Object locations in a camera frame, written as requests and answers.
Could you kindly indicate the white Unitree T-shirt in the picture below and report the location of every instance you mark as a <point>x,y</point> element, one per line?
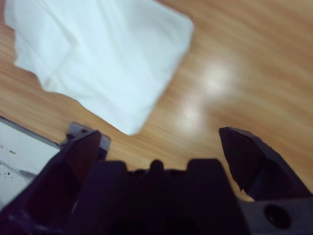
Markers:
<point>107,54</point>

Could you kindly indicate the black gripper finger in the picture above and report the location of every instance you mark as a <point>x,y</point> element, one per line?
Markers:
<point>58,186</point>
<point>259,166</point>

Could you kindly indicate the white block with dark post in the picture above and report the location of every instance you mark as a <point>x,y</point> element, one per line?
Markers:
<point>102,144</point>

